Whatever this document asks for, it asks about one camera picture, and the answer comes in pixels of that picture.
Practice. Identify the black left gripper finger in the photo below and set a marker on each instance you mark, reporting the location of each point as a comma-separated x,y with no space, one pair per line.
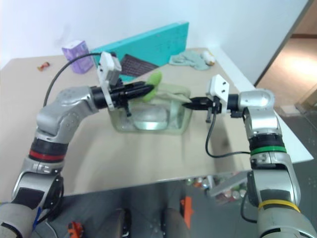
140,93
138,85

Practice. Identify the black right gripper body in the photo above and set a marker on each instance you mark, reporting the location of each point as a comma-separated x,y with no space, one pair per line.
215,106

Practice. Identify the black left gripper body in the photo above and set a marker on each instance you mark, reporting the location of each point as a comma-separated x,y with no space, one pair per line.
119,95

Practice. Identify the clear plastic container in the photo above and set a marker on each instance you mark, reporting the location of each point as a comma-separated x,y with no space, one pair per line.
148,122

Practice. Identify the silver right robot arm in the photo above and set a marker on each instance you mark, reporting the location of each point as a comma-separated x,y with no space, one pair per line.
265,119

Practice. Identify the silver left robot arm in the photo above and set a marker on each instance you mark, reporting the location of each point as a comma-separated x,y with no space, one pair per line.
62,111

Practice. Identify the white and orange plush toy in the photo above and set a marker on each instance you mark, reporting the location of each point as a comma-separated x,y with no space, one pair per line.
208,58

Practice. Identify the dark mesh mat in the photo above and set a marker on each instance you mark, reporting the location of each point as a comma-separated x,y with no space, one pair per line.
136,65

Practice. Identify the pale green cloth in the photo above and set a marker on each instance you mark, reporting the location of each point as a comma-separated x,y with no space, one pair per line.
190,58

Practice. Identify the teal flat box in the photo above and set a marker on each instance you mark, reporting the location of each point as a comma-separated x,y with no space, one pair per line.
153,42

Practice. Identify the purple tissue box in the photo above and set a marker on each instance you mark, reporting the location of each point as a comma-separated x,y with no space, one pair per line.
79,53

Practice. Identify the grey flat board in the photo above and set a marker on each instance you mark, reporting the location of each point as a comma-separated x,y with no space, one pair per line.
227,184

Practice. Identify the red candy wrapper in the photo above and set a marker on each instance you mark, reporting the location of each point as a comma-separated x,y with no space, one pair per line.
43,66

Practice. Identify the orange plastic object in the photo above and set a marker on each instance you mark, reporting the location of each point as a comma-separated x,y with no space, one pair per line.
187,210

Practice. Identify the small orange and black tool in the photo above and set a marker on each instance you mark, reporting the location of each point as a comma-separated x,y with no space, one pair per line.
75,228

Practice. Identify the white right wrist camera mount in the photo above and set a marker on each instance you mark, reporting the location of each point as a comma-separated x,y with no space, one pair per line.
220,85

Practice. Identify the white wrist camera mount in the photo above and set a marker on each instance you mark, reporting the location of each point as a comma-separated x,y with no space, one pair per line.
109,62
220,85

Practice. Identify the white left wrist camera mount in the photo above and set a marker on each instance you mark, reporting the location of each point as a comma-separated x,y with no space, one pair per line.
109,62

